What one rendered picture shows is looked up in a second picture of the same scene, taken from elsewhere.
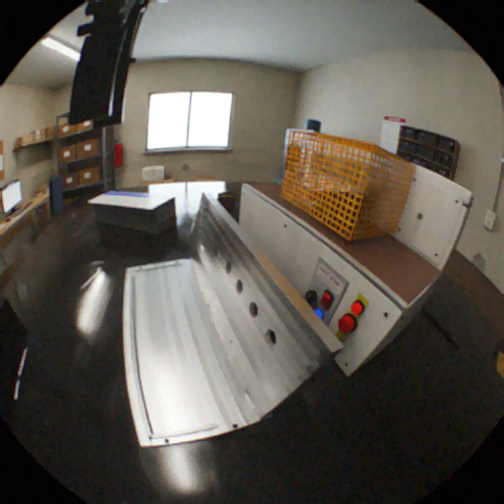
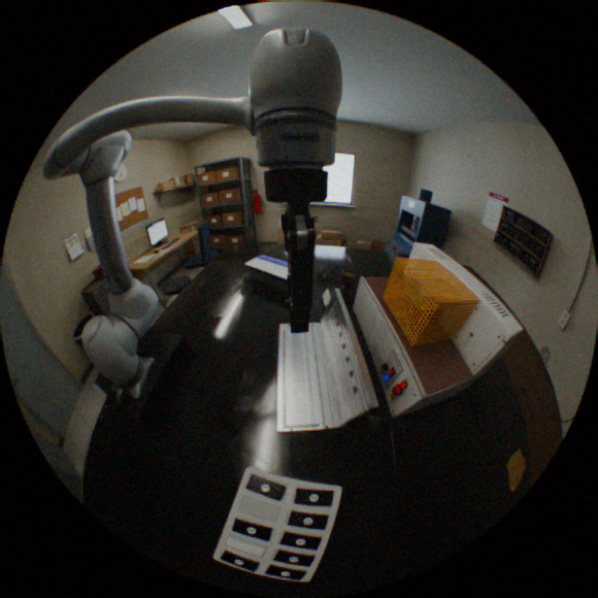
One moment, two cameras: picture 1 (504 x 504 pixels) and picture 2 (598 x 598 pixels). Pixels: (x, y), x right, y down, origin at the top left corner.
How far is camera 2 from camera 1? 0.25 m
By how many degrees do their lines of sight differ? 22
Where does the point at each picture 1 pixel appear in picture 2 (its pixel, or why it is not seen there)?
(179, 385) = (305, 400)
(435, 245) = (475, 357)
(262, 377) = (347, 406)
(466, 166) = (555, 259)
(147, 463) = (275, 441)
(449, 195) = (495, 330)
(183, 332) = (313, 371)
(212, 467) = (308, 448)
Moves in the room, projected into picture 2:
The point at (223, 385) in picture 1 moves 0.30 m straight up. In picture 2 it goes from (327, 404) to (348, 353)
